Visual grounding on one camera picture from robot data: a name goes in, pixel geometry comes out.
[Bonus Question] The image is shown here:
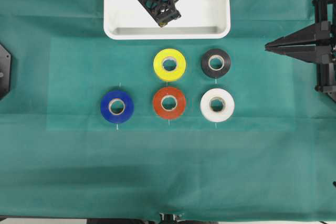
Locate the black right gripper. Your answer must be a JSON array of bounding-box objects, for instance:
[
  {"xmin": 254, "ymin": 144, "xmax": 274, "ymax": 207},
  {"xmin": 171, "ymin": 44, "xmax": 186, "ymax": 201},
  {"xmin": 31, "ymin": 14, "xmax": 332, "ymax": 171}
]
[{"xmin": 265, "ymin": 0, "xmax": 335, "ymax": 95}]

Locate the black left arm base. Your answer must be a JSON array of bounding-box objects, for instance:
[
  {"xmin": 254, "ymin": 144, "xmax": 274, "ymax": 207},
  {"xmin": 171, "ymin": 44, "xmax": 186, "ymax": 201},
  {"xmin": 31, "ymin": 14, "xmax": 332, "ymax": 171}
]
[{"xmin": 0, "ymin": 45, "xmax": 12, "ymax": 100}]

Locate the black tape roll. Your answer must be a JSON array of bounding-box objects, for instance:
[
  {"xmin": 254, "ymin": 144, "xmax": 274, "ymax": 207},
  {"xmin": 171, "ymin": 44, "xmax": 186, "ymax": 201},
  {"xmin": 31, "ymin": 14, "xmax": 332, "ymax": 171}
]
[{"xmin": 201, "ymin": 48, "xmax": 232, "ymax": 79}]

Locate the white tape roll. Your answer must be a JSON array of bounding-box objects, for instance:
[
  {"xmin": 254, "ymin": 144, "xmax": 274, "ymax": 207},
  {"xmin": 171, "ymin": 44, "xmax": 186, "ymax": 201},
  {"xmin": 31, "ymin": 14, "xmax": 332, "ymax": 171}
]
[{"xmin": 200, "ymin": 88, "xmax": 235, "ymax": 123}]

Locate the white tray case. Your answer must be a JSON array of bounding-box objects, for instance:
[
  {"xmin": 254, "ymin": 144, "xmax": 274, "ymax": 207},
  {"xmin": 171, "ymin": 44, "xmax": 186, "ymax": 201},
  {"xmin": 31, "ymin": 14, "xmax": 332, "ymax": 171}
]
[{"xmin": 103, "ymin": 0, "xmax": 230, "ymax": 40}]

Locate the blue tape roll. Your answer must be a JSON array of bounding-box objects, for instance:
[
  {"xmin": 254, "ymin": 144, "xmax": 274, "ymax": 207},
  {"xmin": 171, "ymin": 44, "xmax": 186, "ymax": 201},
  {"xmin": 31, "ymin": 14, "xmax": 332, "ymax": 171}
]
[{"xmin": 100, "ymin": 90, "xmax": 134, "ymax": 124}]

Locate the yellow tape roll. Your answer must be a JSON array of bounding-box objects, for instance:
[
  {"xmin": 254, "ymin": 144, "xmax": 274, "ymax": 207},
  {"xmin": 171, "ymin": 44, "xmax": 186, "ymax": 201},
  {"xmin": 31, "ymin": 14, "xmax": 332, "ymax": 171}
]
[{"xmin": 153, "ymin": 48, "xmax": 186, "ymax": 82}]

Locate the green table cloth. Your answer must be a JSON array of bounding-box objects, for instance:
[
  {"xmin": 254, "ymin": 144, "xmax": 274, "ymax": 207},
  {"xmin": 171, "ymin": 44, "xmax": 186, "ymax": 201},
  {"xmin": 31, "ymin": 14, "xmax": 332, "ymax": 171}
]
[{"xmin": 1, "ymin": 0, "xmax": 335, "ymax": 221}]

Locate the red tape roll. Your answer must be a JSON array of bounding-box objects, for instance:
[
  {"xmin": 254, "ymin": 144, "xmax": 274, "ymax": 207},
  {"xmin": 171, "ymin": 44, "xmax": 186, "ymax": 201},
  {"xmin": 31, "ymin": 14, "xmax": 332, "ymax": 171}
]
[{"xmin": 152, "ymin": 87, "xmax": 186, "ymax": 120}]

